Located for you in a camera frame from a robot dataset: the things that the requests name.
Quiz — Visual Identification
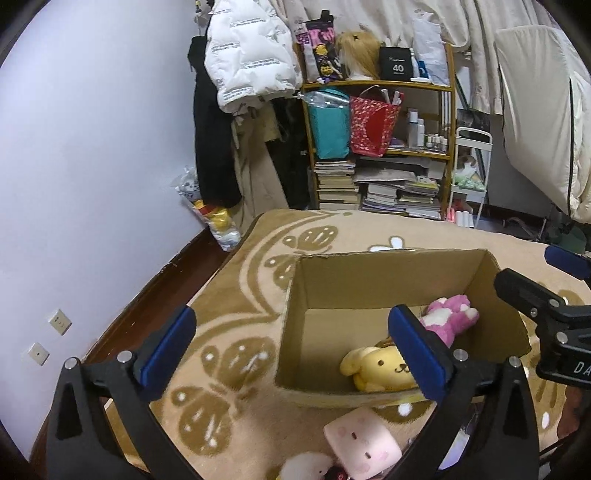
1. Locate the right pile of books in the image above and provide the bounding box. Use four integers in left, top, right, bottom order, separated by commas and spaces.
353, 156, 447, 221

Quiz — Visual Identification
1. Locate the teal gift bag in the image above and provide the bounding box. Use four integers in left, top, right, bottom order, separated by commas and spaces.
303, 88, 351, 160

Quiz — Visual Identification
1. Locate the white fluffy plush toy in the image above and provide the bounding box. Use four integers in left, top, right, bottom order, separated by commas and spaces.
277, 452, 335, 480

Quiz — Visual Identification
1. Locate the wall socket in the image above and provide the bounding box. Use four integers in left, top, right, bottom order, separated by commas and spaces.
48, 309, 72, 336
27, 342, 50, 366

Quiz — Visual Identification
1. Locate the red gift bag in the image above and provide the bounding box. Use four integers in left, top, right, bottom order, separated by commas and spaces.
349, 85, 402, 158

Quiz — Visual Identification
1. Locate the lower wall socket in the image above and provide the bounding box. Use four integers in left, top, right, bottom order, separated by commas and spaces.
27, 342, 50, 366

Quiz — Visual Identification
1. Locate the wooden bookshelf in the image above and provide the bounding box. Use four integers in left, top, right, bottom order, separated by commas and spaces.
301, 45, 456, 209

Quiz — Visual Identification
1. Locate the yellow dog plush toy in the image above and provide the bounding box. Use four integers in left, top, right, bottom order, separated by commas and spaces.
339, 339, 417, 393

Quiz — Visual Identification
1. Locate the black hanging coat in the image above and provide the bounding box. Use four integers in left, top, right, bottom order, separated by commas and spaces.
187, 36, 242, 208

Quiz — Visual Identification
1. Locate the cream hanging garment bag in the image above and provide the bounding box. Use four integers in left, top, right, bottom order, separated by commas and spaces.
495, 25, 590, 224

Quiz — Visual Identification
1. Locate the black box number 40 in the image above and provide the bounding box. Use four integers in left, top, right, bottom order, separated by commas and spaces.
379, 46, 414, 82

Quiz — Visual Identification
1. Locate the beige floral curtain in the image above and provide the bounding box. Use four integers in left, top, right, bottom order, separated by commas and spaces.
267, 0, 569, 116

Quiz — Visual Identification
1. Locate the open cardboard box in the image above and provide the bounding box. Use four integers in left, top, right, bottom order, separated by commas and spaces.
274, 249, 531, 409

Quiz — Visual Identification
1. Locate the plastic bag of toys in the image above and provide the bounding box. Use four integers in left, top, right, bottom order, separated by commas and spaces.
171, 167, 242, 252

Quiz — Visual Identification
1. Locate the beige trench coat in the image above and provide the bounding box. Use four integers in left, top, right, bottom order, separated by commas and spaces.
229, 104, 288, 234

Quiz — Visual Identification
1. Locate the pink fuzzy plush toy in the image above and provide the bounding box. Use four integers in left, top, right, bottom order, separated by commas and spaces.
420, 295, 480, 347

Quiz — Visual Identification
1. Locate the upper wall socket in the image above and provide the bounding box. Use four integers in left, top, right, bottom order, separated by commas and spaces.
48, 309, 72, 336

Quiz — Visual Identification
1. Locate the white puffer jacket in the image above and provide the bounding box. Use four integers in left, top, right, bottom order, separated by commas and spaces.
204, 1, 303, 116

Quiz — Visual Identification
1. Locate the pink square face plush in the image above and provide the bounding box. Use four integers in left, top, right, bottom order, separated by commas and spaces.
324, 407, 402, 479

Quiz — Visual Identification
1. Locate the white plastic bag on shelf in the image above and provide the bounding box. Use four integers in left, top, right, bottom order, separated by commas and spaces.
412, 15, 450, 86

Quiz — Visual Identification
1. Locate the pink black patterned bag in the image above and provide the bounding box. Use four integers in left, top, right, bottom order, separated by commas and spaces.
294, 10, 344, 84

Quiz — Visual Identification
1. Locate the left stack of books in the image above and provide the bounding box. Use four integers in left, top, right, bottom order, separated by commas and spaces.
312, 159, 361, 211

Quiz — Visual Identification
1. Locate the blonde wig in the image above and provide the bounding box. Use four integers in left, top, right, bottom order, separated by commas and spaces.
335, 31, 382, 80

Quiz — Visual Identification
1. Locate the white rolling cart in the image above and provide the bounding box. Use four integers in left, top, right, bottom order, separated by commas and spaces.
447, 126, 493, 229

